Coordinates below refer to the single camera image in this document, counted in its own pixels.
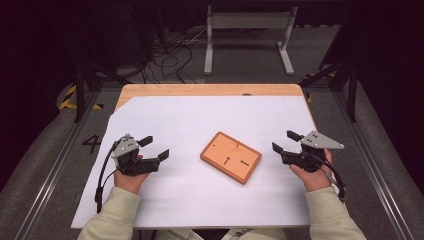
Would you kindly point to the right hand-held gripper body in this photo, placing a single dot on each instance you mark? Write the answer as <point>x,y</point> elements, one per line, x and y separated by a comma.
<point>310,156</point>

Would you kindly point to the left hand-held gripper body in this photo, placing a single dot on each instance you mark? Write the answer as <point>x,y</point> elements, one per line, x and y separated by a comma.
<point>133,165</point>

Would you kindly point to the wooden photo frame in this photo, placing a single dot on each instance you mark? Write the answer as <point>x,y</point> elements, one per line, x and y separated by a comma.
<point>231,158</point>

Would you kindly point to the person's left hand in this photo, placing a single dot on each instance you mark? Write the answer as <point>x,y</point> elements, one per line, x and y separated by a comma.
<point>130,183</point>

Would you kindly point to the person's right hand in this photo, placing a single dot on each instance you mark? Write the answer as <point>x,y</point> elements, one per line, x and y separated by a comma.
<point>315,181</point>

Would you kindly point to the yellow black hazard tape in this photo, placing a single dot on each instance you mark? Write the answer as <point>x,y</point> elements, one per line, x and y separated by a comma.
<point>310,97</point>
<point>68,96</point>

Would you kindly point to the large white paper sheet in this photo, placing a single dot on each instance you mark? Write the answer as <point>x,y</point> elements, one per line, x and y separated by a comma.
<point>186,200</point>

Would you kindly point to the black tripod stand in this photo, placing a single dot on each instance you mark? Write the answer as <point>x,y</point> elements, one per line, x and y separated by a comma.
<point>79,93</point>
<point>352,96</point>

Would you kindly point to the person's left leg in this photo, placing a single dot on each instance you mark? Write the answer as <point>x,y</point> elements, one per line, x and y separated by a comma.
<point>181,235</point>

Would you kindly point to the person's leg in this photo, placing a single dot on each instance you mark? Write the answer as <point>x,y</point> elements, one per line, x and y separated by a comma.
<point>181,235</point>
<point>256,235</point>

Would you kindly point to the person's right leg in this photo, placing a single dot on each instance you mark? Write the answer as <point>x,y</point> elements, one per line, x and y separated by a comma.
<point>256,235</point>

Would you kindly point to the grey metal stand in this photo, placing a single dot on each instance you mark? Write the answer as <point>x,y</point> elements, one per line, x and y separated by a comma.
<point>248,20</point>

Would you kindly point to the aluminium floor rail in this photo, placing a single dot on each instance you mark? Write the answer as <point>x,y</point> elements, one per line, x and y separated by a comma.
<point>50,180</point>
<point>373,173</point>

